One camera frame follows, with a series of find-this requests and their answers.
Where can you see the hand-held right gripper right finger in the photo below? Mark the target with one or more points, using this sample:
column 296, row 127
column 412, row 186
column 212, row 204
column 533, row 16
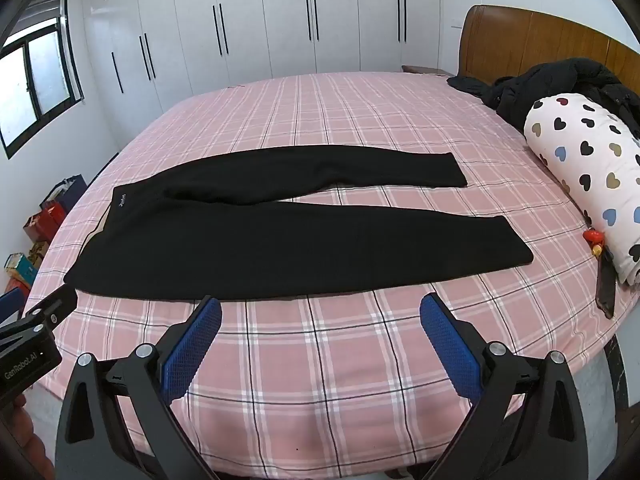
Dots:
column 450, row 350

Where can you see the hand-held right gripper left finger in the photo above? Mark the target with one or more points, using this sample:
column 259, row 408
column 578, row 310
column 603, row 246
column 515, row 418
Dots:
column 192, row 350

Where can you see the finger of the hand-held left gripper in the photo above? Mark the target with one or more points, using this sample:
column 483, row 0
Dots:
column 52, row 305

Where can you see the black pants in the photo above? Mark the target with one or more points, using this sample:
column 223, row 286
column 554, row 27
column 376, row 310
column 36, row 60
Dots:
column 250, row 255

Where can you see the person's left hand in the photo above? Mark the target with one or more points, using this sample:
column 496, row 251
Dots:
column 25, row 442

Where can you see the blue flat box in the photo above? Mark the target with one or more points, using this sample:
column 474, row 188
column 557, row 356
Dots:
column 10, row 305

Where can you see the teal box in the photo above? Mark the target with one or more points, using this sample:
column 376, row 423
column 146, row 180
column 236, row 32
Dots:
column 20, row 266

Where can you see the red paper bag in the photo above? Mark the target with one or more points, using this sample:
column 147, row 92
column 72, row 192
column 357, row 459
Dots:
column 54, row 212

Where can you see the dark blue paper bag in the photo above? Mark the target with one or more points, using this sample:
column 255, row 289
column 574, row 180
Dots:
column 72, row 190

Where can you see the small red toy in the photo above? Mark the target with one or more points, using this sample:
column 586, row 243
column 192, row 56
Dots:
column 593, row 236

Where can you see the polka dot pillow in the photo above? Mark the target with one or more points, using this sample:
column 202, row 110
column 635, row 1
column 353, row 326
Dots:
column 590, row 170

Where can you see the black framed window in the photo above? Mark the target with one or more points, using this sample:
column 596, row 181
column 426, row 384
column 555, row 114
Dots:
column 35, row 75

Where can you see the pink plaid bed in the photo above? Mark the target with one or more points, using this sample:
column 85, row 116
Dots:
column 325, row 110

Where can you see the black jacket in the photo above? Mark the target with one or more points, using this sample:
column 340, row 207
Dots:
column 550, row 80

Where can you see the wooden headboard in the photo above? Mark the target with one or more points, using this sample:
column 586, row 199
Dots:
column 525, row 40

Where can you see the white wardrobe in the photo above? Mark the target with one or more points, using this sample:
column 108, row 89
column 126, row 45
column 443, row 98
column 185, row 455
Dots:
column 250, row 20

